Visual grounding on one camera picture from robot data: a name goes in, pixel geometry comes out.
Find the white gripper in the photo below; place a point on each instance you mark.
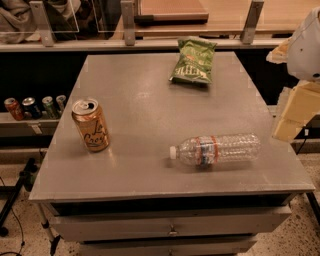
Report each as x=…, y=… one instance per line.
x=306, y=53

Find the grey cloth bundle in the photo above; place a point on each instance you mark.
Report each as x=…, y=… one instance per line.
x=17, y=21

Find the clear plastic water bottle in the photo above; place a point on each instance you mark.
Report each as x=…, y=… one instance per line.
x=209, y=150

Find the wooden board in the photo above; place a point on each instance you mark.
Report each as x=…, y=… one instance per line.
x=158, y=11

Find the green chip bag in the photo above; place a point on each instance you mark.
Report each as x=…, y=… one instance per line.
x=195, y=61

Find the dark blue soda can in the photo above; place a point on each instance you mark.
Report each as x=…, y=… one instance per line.
x=32, y=107

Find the black tripod stand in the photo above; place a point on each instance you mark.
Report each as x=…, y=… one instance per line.
x=10, y=193

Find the grey lower drawer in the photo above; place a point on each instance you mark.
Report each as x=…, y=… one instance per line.
x=188, y=246

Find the silver soda can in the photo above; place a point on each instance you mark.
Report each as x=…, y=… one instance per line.
x=61, y=101

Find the grey drawer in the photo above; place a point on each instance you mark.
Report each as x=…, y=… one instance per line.
x=188, y=246
x=163, y=224

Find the green soda can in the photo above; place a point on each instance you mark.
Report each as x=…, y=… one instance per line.
x=50, y=107

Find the grey upper drawer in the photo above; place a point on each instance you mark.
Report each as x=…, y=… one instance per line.
x=163, y=224

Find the red soda can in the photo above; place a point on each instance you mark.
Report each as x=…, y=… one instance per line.
x=14, y=108

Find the orange LaCroix can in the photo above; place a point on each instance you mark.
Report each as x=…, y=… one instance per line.
x=90, y=121

